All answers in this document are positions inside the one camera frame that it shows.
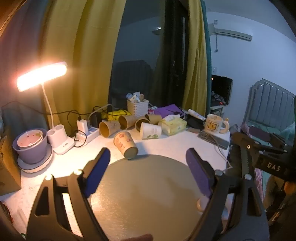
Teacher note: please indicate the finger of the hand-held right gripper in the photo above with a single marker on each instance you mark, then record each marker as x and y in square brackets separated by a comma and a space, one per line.
[245, 162]
[248, 143]

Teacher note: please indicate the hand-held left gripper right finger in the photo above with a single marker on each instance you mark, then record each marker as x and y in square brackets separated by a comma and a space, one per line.
[198, 171]

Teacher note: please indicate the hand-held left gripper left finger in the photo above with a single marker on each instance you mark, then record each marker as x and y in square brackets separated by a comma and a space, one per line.
[97, 171]

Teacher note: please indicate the pink printed paper cup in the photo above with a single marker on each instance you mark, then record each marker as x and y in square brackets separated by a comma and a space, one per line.
[124, 143]

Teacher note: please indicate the small beige cup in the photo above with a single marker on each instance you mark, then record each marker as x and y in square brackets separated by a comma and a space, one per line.
[200, 204]

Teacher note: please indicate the brown paper cup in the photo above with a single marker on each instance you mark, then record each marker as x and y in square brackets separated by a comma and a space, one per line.
[128, 121]
[141, 122]
[109, 128]
[154, 117]

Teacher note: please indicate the white green printed paper cup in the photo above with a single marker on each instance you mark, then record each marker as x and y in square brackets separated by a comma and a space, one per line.
[150, 131]

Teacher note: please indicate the grey flat box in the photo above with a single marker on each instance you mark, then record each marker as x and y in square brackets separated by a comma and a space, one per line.
[215, 139]

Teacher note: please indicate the white power strip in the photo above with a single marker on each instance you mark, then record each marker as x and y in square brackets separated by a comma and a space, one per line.
[89, 135]

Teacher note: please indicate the bear printed mug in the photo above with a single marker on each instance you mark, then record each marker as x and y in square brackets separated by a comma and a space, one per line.
[214, 125]

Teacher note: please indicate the grey padded headboard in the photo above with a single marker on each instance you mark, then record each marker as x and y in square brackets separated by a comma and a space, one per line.
[270, 104]

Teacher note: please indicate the white charger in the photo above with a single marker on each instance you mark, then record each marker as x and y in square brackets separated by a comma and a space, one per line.
[82, 126]

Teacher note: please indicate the black pouch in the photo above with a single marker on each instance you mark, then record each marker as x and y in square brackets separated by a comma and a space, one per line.
[194, 122]

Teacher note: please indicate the black power adapter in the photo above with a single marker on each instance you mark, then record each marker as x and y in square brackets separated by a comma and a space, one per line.
[95, 119]

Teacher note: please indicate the yellow tissue pack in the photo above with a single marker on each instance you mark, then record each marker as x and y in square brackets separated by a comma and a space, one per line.
[172, 125]

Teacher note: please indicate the round grey mat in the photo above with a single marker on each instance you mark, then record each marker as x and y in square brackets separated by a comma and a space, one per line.
[148, 197]

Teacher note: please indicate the white tube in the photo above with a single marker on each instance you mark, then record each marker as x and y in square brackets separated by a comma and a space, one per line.
[196, 114]

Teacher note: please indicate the yellow spotted bag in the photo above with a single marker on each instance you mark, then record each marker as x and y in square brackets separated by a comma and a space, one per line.
[116, 114]

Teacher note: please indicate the black monitor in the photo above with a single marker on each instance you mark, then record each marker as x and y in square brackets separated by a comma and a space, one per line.
[220, 88]

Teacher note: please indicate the purple bowl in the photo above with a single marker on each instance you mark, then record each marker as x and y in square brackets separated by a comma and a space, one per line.
[32, 151]

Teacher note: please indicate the purple cloth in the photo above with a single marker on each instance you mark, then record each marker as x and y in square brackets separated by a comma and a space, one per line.
[168, 109]

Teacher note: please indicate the pink bowl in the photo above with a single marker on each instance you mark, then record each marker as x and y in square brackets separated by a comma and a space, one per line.
[30, 139]

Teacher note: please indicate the white woven basket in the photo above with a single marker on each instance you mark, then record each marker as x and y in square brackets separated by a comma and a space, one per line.
[138, 107]

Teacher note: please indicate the brown cardboard box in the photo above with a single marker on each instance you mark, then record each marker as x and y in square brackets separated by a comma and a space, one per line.
[9, 169]

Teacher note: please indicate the narrow yellow curtain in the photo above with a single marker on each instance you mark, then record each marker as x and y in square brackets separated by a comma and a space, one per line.
[195, 58]

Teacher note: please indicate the teal curtain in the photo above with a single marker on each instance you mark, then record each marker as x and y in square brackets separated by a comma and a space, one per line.
[207, 51]

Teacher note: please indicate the white desk lamp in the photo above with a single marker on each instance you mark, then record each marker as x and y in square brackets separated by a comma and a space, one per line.
[42, 75]

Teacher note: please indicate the white air conditioner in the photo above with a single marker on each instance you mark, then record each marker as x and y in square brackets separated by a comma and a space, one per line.
[232, 34]

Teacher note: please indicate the wide yellow curtain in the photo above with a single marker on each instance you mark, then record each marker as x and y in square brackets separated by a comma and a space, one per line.
[87, 58]

